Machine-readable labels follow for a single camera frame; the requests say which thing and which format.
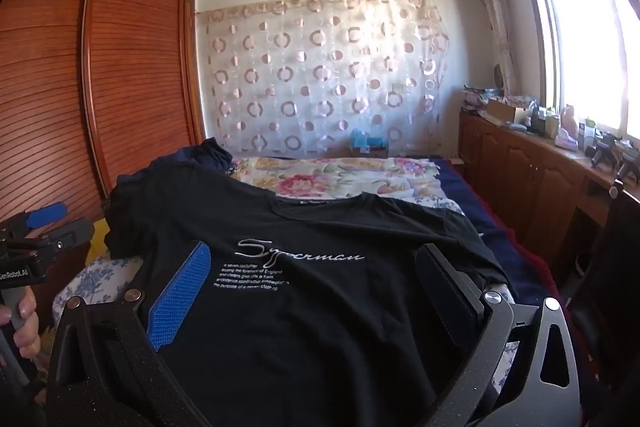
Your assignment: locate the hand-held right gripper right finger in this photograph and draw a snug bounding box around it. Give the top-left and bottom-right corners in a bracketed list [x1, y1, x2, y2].
[414, 244, 582, 427]

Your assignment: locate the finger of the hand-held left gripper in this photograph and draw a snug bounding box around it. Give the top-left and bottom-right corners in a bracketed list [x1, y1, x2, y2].
[0, 202, 69, 238]
[30, 219, 96, 260]

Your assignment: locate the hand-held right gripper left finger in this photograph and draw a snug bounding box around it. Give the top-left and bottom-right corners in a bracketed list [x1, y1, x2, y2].
[46, 241, 213, 427]

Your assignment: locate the black printed t-shirt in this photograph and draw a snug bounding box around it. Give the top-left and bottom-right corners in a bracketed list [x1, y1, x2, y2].
[102, 159, 511, 427]

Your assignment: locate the person's left hand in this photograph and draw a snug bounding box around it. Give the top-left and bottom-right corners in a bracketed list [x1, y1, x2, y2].
[0, 288, 42, 360]

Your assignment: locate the blue white floral blanket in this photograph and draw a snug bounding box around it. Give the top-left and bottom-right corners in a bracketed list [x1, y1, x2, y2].
[52, 217, 523, 408]

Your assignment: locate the navy bed sheet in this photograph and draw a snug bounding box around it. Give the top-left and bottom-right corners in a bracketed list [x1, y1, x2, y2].
[430, 157, 556, 308]

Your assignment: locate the wooden sideboard cabinet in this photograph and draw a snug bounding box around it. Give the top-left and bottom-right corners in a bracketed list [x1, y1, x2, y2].
[457, 109, 640, 278]

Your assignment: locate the dark blue garment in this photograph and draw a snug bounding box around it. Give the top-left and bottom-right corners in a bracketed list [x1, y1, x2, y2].
[150, 138, 236, 180]

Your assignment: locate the small cardboard box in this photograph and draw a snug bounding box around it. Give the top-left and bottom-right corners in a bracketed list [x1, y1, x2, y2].
[350, 144, 390, 159]

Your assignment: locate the blue packet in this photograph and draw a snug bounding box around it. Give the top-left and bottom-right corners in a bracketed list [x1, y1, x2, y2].
[350, 128, 383, 152]

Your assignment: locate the black chair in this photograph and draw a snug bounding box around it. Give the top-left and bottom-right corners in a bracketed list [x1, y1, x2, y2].
[555, 179, 640, 408]

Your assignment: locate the wooden slatted wardrobe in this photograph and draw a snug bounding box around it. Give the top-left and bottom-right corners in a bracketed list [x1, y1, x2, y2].
[0, 0, 206, 323]

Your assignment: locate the open cardboard box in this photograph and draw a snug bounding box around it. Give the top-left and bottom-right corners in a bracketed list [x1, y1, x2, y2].
[486, 97, 531, 124]

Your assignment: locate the pink tissue pack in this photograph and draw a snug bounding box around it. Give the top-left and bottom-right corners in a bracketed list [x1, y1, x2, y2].
[556, 104, 581, 150]

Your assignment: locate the black device on stand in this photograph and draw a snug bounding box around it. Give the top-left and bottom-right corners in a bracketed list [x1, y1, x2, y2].
[590, 132, 638, 178]

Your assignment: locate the sheer circle-patterned curtain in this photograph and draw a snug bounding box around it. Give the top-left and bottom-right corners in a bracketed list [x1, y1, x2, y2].
[196, 0, 451, 160]

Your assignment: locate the beige window curtain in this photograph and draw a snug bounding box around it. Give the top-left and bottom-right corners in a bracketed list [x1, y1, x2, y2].
[469, 0, 518, 95]

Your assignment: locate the window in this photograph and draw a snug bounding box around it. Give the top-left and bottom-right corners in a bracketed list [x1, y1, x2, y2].
[517, 0, 640, 142]

